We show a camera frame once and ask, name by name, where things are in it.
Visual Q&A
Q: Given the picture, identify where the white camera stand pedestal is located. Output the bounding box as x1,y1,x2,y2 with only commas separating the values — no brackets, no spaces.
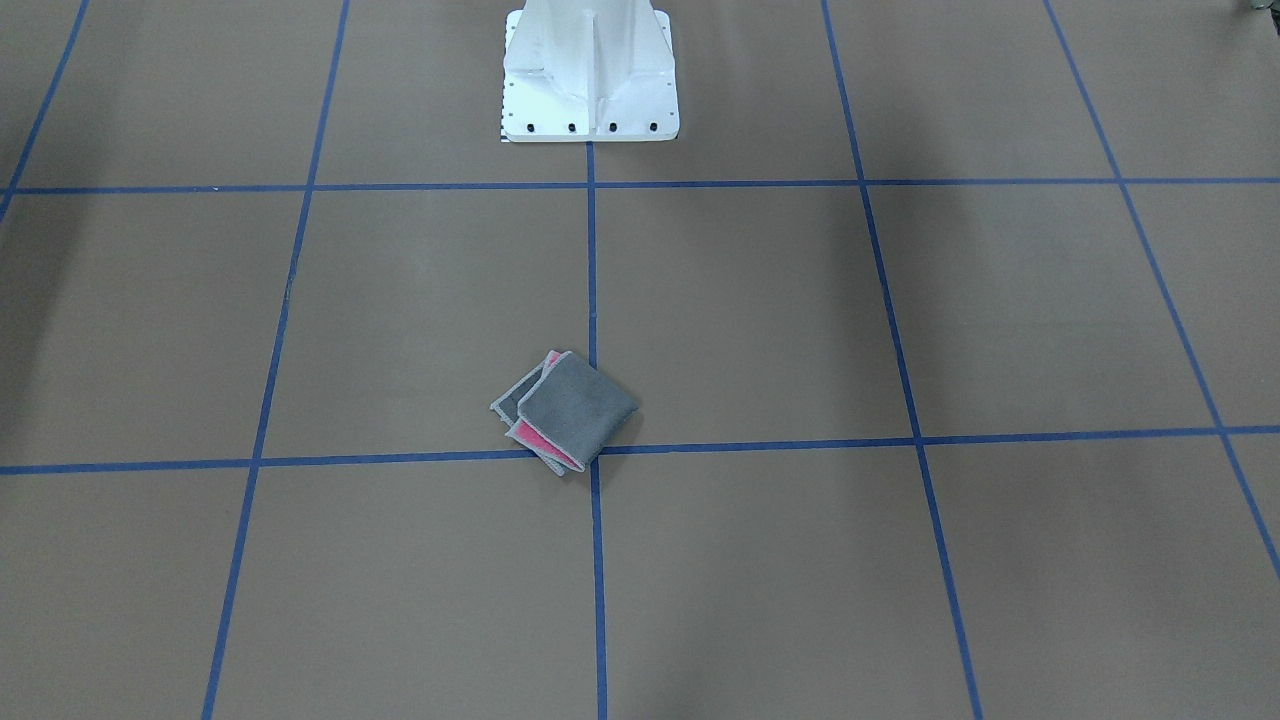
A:
500,1,681,143

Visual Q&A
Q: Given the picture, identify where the pink and grey towel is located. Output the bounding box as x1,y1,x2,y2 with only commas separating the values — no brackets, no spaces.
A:
489,348,639,477

